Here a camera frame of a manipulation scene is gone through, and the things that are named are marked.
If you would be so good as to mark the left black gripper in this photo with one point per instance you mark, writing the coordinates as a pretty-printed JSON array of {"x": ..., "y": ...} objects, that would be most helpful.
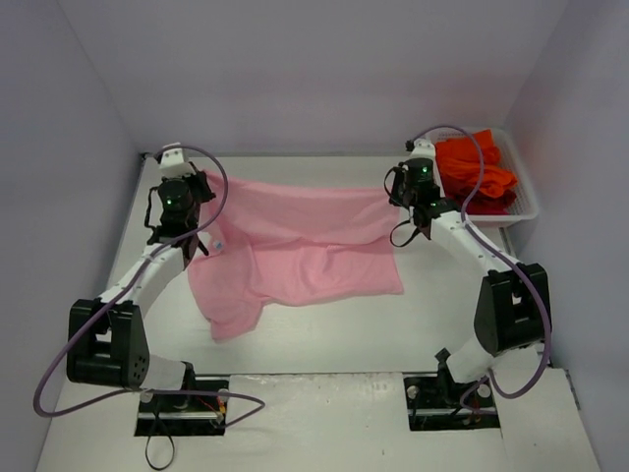
[{"x": 200, "y": 185}]

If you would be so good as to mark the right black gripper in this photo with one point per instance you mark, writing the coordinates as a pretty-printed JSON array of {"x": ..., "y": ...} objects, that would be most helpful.
[{"x": 400, "y": 184}]

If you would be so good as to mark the pink t shirt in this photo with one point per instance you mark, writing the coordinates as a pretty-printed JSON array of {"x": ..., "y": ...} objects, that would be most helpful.
[{"x": 292, "y": 246}]

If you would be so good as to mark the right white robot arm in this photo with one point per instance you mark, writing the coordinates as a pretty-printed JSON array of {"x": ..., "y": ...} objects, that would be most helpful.
[{"x": 512, "y": 310}]

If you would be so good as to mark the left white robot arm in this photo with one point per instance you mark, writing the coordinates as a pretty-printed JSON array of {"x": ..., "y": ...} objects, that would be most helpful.
[{"x": 112, "y": 349}]

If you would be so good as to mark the orange t shirt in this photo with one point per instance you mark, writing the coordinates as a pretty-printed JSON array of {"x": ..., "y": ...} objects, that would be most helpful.
[{"x": 459, "y": 165}]

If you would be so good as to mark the dark red t shirt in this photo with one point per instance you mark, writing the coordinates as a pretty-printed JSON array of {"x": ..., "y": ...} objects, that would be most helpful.
[{"x": 481, "y": 204}]

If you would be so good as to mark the white plastic basket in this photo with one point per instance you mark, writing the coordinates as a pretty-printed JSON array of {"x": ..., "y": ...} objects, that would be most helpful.
[{"x": 526, "y": 206}]

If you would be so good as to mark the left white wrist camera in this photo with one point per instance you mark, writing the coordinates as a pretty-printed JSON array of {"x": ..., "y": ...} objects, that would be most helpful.
[{"x": 173, "y": 162}]

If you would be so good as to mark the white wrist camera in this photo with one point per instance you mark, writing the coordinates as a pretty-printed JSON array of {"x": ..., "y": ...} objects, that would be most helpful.
[
  {"x": 421, "y": 148},
  {"x": 173, "y": 162}
]

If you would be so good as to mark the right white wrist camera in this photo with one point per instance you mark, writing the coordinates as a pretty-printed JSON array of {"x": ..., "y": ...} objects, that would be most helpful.
[{"x": 421, "y": 148}]

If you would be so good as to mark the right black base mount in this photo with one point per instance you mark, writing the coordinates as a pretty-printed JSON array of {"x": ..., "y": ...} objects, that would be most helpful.
[{"x": 434, "y": 406}]

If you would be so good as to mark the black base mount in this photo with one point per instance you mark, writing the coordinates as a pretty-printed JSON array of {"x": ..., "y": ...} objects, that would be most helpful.
[
  {"x": 180, "y": 416},
  {"x": 434, "y": 406}
]

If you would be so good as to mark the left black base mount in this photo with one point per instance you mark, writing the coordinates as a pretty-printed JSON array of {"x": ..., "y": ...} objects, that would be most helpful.
[{"x": 180, "y": 416}]

